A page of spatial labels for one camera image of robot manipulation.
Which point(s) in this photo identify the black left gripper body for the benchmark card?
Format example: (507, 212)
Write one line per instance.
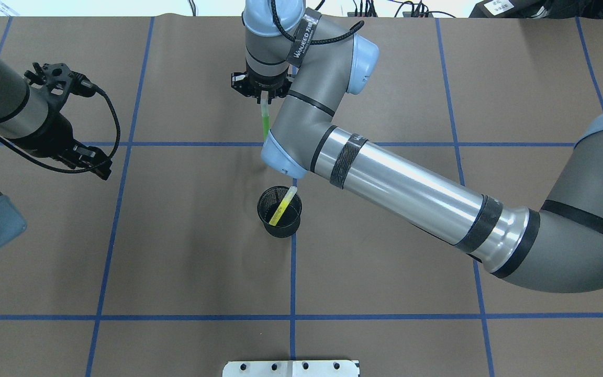
(52, 134)

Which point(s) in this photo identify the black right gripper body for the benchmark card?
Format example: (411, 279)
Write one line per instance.
(266, 85)

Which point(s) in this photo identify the green highlighter pen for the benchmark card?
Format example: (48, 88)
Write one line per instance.
(265, 113)

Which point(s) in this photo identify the yellow highlighter pen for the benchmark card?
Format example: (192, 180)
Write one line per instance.
(282, 206)

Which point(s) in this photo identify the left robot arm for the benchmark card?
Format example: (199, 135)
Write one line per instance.
(33, 127)

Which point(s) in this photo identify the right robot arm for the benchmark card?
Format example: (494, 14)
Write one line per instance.
(294, 53)

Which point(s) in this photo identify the black mesh pen cup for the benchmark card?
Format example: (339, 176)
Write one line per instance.
(267, 204)

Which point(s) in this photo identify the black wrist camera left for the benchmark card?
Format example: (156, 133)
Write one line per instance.
(56, 82)

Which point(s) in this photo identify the white pedestal column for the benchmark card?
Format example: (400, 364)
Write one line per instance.
(293, 368)

